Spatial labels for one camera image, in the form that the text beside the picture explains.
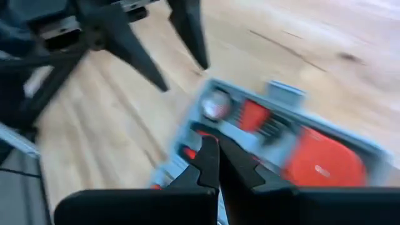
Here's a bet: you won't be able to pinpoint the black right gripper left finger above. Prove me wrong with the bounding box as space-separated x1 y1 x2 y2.
54 135 219 225

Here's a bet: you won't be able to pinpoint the red tape measure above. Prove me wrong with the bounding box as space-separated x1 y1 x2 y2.
282 126 368 188

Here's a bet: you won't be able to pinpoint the red black handled pliers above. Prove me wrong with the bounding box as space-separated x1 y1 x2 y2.
177 121 260 165

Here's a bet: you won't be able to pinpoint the grey plastic tool case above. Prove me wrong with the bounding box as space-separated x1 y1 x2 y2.
149 77 394 225

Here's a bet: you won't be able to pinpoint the silver metal bracket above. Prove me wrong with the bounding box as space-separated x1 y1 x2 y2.
0 123 41 158

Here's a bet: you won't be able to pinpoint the black aluminium table frame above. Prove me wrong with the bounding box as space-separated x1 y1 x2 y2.
0 46 90 135

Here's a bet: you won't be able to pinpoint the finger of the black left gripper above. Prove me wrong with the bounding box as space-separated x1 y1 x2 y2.
167 0 209 70
77 0 169 93

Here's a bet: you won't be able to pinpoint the red-orange bit holder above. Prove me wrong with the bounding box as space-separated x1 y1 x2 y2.
237 99 291 144

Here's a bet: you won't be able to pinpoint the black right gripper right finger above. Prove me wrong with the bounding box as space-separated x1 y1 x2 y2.
218 139 400 225

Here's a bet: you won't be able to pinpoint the round silver-faced tool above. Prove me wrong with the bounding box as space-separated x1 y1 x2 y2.
199 89 234 123

